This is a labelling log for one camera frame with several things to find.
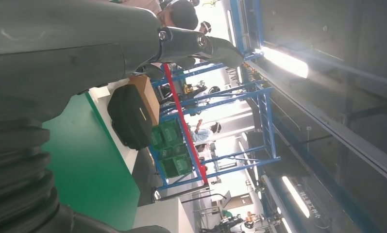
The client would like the green table mat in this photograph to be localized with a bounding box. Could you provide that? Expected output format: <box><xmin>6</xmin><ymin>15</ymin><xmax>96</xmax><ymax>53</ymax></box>
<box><xmin>42</xmin><ymin>93</ymin><xmax>141</xmax><ymax>232</ymax></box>

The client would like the red metal bar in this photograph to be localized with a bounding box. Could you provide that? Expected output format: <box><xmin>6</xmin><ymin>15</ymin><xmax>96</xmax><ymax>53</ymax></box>
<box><xmin>162</xmin><ymin>63</ymin><xmax>208</xmax><ymax>184</ymax></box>

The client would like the black carrying case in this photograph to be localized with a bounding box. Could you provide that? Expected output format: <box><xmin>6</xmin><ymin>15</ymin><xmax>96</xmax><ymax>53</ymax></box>
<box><xmin>107</xmin><ymin>84</ymin><xmax>153</xmax><ymax>151</ymax></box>

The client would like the cardboard box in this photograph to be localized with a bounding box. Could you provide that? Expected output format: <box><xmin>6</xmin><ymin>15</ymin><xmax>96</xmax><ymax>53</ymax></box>
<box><xmin>128</xmin><ymin>74</ymin><xmax>161</xmax><ymax>127</ymax></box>

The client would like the blue metal rack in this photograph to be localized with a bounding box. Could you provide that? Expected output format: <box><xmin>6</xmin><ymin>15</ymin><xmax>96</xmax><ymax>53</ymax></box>
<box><xmin>148</xmin><ymin>0</ymin><xmax>281</xmax><ymax>191</ymax></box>

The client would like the steel table frame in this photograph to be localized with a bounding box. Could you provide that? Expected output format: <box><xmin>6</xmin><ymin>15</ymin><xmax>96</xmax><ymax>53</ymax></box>
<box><xmin>152</xmin><ymin>183</ymin><xmax>228</xmax><ymax>204</ymax></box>

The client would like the ceiling light tube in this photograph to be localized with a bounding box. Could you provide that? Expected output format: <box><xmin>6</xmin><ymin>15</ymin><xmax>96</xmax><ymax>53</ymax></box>
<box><xmin>282</xmin><ymin>176</ymin><xmax>310</xmax><ymax>219</ymax></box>
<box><xmin>261</xmin><ymin>46</ymin><xmax>310</xmax><ymax>79</ymax></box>

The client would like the white table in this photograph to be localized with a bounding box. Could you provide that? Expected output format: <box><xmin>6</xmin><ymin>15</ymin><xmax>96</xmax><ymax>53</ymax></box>
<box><xmin>88</xmin><ymin>79</ymin><xmax>139</xmax><ymax>174</ymax></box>

